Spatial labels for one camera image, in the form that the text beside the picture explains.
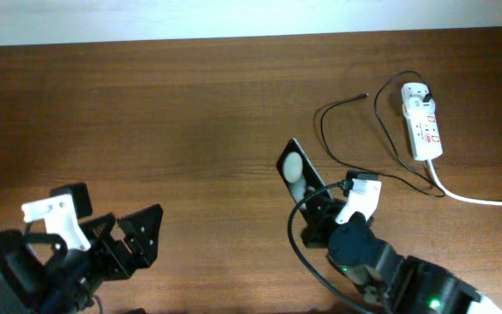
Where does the black Galaxy flip phone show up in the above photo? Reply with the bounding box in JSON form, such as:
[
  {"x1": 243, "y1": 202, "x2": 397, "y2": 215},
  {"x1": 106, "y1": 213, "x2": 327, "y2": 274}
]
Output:
[{"x1": 276, "y1": 138, "x2": 333, "y2": 214}]

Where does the white power strip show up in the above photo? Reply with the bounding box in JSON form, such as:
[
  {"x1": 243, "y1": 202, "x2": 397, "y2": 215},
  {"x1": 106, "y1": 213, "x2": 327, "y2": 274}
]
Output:
[{"x1": 403, "y1": 99, "x2": 443, "y2": 161}]

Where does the black USB charging cable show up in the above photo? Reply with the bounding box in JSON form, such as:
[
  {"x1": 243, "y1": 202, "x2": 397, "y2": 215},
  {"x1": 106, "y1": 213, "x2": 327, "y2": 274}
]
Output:
[{"x1": 319, "y1": 70, "x2": 446, "y2": 198}]

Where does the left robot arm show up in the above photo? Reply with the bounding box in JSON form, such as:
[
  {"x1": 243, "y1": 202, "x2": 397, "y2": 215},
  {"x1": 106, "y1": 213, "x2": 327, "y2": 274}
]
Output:
[{"x1": 0, "y1": 204, "x2": 163, "y2": 313}]

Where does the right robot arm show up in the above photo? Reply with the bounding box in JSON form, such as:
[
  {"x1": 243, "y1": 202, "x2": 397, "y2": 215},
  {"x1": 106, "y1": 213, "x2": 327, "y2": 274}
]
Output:
[{"x1": 293, "y1": 186, "x2": 501, "y2": 313}]

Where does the white USB charger adapter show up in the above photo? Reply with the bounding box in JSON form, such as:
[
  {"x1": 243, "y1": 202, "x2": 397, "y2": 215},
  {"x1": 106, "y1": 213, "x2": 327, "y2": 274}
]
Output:
[{"x1": 401, "y1": 82, "x2": 435, "y2": 113}]

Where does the white power strip cord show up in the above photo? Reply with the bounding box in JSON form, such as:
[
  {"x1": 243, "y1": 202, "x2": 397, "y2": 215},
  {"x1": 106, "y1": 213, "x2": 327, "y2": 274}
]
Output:
[{"x1": 424, "y1": 159, "x2": 502, "y2": 210}]

